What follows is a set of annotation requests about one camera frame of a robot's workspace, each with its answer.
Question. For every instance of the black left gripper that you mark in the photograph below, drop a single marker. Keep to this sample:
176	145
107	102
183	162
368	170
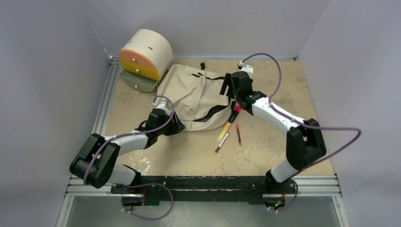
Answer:
176	126

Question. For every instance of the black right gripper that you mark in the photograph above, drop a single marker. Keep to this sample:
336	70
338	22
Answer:
227	81

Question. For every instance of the beige canvas backpack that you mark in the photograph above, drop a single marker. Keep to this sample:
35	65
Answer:
195	96

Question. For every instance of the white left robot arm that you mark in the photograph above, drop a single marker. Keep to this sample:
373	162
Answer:
95	163

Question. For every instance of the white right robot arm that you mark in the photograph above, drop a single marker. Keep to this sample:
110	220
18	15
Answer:
304	140

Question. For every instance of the black pink highlighter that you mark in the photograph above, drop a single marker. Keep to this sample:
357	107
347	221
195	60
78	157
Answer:
234	114

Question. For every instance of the thin red pen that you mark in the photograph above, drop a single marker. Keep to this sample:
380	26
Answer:
238	134

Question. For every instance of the yellow orange highlighter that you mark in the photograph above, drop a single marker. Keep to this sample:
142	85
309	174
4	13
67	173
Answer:
224	131

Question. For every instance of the white brown marker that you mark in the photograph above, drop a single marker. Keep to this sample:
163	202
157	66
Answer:
222	142

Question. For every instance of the round drawer cabinet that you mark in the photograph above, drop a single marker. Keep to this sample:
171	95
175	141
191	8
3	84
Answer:
144	60

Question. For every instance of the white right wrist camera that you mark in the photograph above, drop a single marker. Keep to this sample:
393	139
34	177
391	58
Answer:
245	67

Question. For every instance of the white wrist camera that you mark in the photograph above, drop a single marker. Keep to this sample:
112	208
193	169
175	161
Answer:
164	104
245	67

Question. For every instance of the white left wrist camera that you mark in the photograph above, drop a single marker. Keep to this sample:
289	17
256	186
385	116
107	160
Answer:
164	104

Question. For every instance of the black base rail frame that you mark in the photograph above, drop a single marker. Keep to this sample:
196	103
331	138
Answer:
251	189

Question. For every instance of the aluminium side rail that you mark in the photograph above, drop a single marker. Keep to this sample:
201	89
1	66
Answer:
104	78

